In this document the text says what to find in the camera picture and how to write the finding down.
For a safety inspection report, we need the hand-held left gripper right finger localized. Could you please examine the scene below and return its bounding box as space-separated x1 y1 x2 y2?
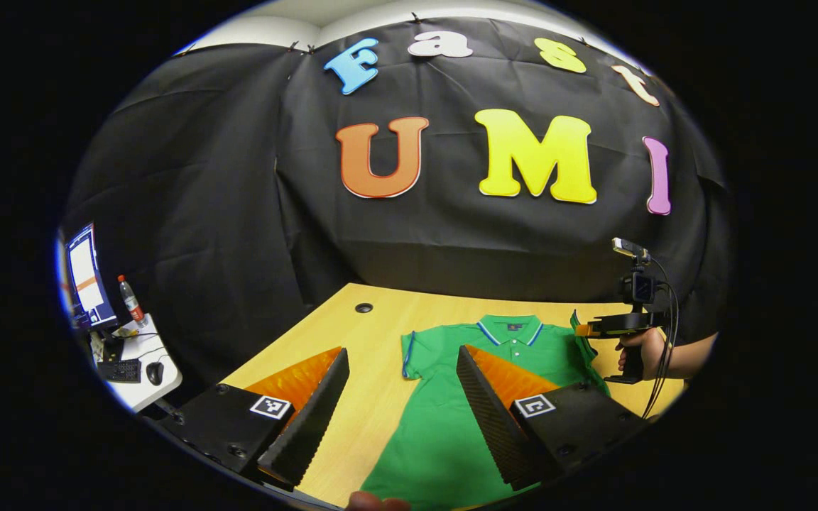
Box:
456 345 649 492

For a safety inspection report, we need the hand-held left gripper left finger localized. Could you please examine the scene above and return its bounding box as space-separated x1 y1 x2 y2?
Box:
159 346 350 492

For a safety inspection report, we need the green T-shirt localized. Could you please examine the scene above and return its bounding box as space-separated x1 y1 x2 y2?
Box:
361 309 612 511

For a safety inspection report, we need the white side desk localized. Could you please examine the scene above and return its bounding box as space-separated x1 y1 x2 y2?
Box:
88 312 184 414

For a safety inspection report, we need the black keyboard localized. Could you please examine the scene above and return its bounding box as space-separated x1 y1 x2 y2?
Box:
97 358 143 385

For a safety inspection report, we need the black backdrop cloth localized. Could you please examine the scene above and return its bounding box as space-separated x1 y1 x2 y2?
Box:
61 14 733 398

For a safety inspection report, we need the clear plastic water bottle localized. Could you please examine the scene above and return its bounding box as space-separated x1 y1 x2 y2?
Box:
117 275 148 329

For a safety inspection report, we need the computer monitor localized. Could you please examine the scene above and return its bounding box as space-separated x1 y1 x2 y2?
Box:
63 222 120 333

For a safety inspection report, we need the row of black cloth clips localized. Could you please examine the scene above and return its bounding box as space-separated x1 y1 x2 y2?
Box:
287 11 591 56

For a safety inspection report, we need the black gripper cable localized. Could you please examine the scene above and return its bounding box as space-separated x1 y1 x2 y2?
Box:
640 255 681 419

